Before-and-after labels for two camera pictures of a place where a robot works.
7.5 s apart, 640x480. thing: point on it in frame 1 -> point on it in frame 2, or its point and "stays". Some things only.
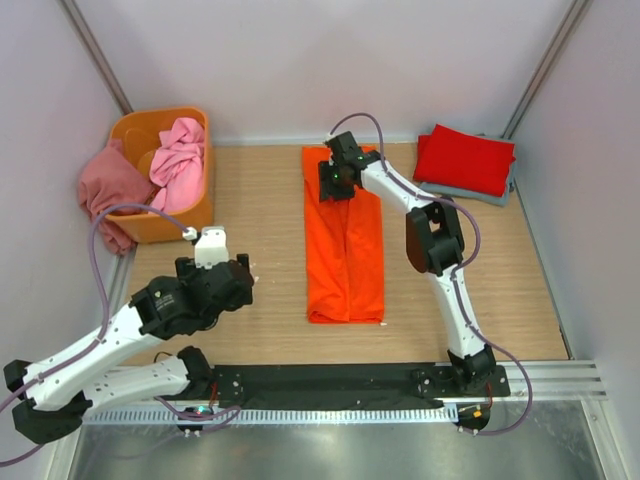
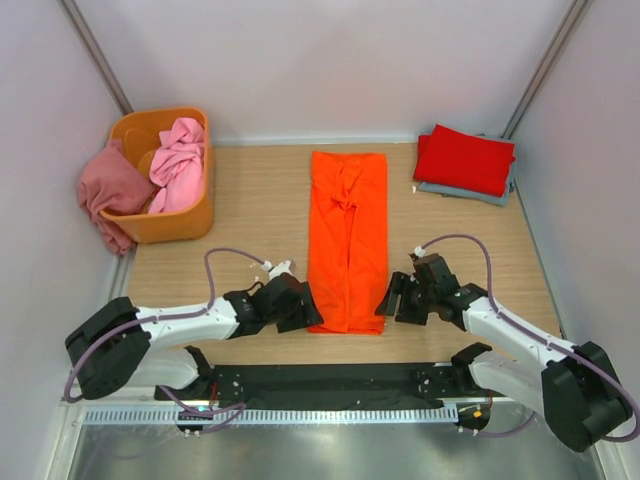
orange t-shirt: (344, 249) stays
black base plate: (362, 386) stays
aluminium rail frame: (518, 442) stays
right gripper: (325, 188) -> (399, 282)
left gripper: (188, 271) -> (306, 313)
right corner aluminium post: (567, 27) stays
